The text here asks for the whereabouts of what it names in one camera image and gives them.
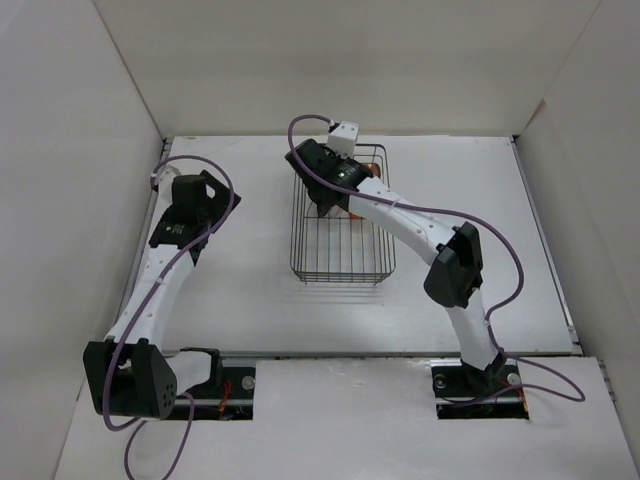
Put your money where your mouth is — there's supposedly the cream patterned plate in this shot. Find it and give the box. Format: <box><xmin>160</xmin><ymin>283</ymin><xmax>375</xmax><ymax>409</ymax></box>
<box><xmin>366</xmin><ymin>163</ymin><xmax>382</xmax><ymax>178</ymax></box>

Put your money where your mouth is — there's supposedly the black plate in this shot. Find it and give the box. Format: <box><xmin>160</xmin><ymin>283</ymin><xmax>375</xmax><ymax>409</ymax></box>
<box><xmin>316</xmin><ymin>204</ymin><xmax>334</xmax><ymax>218</ymax></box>

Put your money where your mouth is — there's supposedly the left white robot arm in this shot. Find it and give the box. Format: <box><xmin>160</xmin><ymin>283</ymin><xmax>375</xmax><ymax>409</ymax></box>
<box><xmin>83</xmin><ymin>170</ymin><xmax>241</xmax><ymax>419</ymax></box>

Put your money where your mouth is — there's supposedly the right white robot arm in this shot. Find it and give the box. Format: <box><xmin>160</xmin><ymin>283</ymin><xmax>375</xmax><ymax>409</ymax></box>
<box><xmin>285</xmin><ymin>139</ymin><xmax>505</xmax><ymax>394</ymax></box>

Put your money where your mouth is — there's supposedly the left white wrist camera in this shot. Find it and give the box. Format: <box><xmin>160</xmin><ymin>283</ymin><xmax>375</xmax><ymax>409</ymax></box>
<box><xmin>150</xmin><ymin>165</ymin><xmax>181</xmax><ymax>194</ymax></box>

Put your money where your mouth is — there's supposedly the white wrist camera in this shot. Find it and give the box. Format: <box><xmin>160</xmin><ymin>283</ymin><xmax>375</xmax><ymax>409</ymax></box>
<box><xmin>326</xmin><ymin>121</ymin><xmax>360</xmax><ymax>158</ymax></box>
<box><xmin>150</xmin><ymin>165</ymin><xmax>181</xmax><ymax>194</ymax></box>

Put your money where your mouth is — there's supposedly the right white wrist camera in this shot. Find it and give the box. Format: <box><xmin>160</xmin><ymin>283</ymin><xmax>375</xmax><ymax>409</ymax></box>
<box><xmin>326</xmin><ymin>121</ymin><xmax>360</xmax><ymax>158</ymax></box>

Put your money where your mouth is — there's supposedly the dark wire dish rack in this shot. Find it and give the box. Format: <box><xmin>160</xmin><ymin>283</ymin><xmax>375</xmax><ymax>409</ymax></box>
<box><xmin>289</xmin><ymin>143</ymin><xmax>397</xmax><ymax>286</ymax></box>

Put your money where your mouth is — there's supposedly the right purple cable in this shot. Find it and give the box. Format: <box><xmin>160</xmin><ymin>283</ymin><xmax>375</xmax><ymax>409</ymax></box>
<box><xmin>287</xmin><ymin>114</ymin><xmax>586</xmax><ymax>404</ymax></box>

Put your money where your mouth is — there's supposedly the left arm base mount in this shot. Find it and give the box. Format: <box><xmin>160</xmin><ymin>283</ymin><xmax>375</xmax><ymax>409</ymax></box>
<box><xmin>166</xmin><ymin>356</ymin><xmax>256</xmax><ymax>421</ymax></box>

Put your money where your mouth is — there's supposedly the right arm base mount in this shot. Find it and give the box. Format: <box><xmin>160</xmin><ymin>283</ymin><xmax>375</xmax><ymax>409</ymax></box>
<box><xmin>431</xmin><ymin>360</ymin><xmax>529</xmax><ymax>420</ymax></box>

